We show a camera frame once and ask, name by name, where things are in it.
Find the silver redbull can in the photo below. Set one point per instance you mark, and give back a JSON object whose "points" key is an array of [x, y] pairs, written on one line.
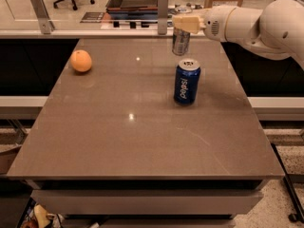
{"points": [[181, 38]]}

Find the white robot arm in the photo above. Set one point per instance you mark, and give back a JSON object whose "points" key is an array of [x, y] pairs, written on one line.
{"points": [[276, 32]]}

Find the left metal glass bracket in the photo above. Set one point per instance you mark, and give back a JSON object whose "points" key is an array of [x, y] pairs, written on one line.
{"points": [[45, 24]]}

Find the orange fruit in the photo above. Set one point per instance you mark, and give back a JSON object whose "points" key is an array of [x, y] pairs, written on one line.
{"points": [[81, 61]]}

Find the middle metal glass bracket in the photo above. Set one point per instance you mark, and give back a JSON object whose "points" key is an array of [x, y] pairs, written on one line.
{"points": [[162, 16]]}

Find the metal glass bracket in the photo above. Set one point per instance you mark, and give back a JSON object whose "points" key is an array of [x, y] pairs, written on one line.
{"points": [[45, 24], [162, 16]]}

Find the blue pepsi can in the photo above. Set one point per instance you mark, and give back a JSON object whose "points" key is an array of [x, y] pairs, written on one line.
{"points": [[186, 81]]}

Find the grey table drawer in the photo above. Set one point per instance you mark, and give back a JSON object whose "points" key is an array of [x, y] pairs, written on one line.
{"points": [[147, 202]]}

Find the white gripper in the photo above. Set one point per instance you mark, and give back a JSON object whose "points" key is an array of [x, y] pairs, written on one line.
{"points": [[215, 23]]}

